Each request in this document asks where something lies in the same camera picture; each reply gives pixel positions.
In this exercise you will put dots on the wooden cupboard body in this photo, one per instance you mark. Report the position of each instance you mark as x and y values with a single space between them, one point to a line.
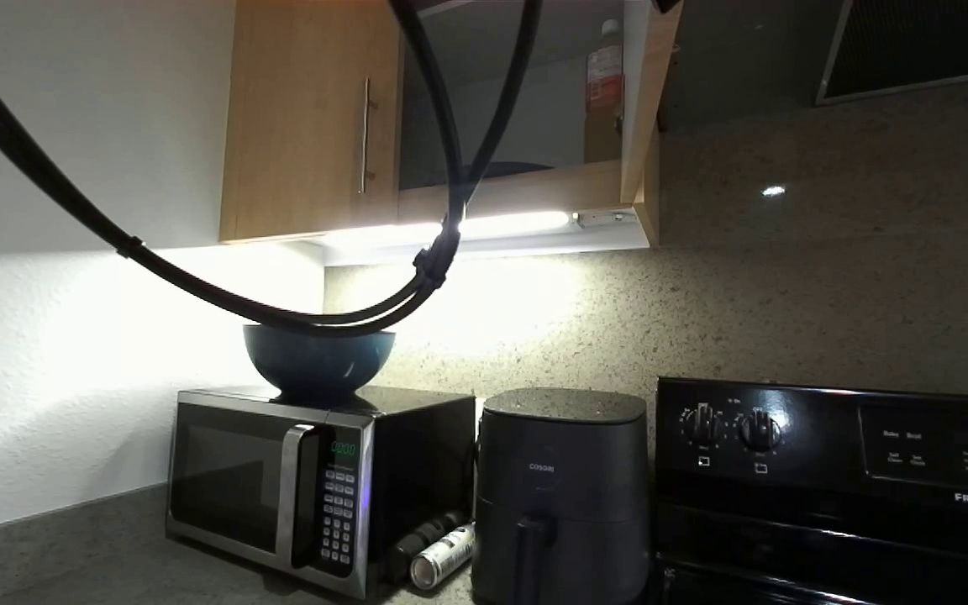
539 188

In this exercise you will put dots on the dark blue bowl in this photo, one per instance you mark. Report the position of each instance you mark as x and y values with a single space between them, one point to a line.
316 358

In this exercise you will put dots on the dark grey air fryer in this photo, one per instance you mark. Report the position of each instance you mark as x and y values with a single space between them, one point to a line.
558 472

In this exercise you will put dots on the black stove knob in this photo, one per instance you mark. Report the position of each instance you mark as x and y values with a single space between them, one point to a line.
760 431
701 423

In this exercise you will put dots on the dark bottle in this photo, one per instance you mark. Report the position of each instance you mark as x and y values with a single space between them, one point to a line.
418 542

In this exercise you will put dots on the white spray can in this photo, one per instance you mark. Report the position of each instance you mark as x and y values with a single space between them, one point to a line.
446 554

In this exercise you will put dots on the red labelled bottle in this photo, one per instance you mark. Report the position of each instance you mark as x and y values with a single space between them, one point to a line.
601 67

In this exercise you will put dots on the black steel microwave oven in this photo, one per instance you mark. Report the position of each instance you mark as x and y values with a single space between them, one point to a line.
251 472

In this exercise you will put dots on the black range hood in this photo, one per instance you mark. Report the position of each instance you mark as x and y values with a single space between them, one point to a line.
753 56

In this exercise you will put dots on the black electric stove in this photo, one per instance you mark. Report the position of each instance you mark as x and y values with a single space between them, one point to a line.
842 505

